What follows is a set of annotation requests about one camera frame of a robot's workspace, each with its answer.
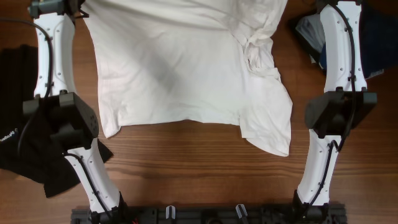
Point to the white polo shirt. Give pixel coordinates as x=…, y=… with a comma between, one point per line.
x=207, y=61

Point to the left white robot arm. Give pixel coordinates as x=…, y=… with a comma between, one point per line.
x=55, y=24

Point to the navy blue shirt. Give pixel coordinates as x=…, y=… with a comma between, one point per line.
x=378, y=40

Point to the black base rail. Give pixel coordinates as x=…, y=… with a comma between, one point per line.
x=271, y=213

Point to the light grey garment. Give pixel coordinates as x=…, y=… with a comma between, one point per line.
x=311, y=28

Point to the black t-shirt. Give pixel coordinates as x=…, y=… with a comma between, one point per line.
x=35, y=150

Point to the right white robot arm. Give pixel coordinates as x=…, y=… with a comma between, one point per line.
x=331, y=116

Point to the black garment under pile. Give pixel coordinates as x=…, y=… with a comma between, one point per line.
x=303, y=43

